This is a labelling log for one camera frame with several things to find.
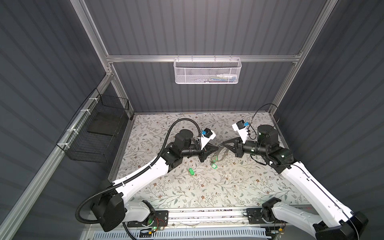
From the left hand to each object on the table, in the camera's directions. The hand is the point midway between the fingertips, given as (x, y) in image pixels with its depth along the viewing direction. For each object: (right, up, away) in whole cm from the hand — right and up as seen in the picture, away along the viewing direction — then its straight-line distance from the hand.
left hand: (217, 147), depth 70 cm
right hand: (+3, +2, -3) cm, 4 cm away
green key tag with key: (-13, -17, +19) cm, 29 cm away
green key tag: (-1, -11, +6) cm, 12 cm away
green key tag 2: (0, -6, +4) cm, 7 cm away
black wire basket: (-62, +6, +3) cm, 62 cm away
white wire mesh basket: (-1, +52, +42) cm, 67 cm away
